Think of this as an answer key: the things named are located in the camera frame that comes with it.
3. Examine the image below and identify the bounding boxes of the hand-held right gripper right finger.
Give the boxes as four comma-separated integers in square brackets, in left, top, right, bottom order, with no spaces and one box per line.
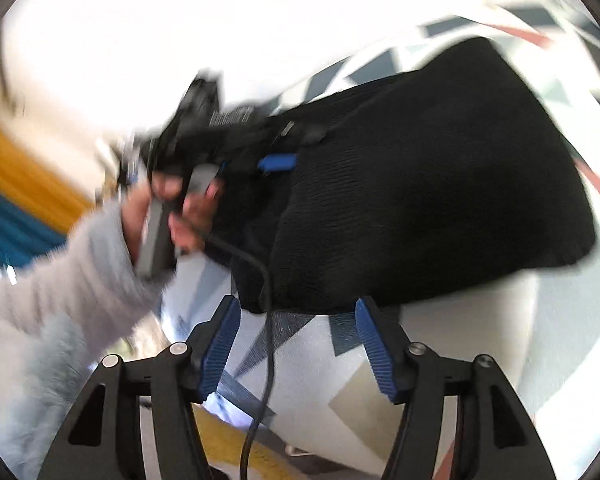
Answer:
[356,297,553,480]

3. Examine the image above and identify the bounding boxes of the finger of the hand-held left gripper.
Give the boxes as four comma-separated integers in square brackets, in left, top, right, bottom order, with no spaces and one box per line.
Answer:
[256,153,299,173]

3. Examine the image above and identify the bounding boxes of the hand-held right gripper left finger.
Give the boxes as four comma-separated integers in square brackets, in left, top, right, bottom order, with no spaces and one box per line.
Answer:
[37,296,242,480]

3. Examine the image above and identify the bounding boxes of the black knit garment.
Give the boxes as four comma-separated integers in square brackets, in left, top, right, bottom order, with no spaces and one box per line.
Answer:
[207,37,599,314]

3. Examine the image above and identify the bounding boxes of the person's left hand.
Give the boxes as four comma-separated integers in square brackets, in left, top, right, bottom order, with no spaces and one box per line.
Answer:
[122,172,226,262]

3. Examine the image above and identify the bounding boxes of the geometric print table mat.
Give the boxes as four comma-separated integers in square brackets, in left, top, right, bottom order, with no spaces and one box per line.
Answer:
[160,0,600,480]

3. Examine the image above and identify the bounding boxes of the teal curtain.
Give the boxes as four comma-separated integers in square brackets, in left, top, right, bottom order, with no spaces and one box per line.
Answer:
[0,180,73,267]

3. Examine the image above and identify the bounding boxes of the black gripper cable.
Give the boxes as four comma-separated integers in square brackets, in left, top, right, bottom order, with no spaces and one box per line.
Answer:
[204,236,277,480]

